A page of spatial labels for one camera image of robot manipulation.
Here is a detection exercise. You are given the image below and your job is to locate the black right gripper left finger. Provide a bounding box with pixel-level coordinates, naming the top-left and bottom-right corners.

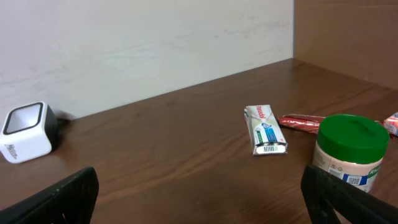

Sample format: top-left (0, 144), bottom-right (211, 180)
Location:
top-left (1, 167), bottom-right (99, 223)

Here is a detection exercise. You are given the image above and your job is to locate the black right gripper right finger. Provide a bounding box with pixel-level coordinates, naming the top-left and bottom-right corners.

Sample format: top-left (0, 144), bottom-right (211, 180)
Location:
top-left (300, 165), bottom-right (397, 224)

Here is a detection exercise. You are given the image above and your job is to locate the green lid jar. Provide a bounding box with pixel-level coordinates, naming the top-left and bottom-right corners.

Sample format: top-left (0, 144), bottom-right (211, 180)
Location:
top-left (312, 114), bottom-right (390, 192)

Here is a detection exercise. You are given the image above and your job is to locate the red chocolate bar wrapper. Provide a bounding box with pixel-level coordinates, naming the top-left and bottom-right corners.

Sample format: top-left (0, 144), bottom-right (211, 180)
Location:
top-left (277, 114), bottom-right (325, 134)

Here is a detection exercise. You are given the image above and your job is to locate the white Panadol box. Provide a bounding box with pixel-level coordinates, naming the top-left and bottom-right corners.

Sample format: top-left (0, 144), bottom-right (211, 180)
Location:
top-left (244, 105), bottom-right (288, 156)

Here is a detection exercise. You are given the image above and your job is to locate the orange snack packet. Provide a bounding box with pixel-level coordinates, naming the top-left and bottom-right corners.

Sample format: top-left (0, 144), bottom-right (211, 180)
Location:
top-left (383, 113), bottom-right (398, 136)

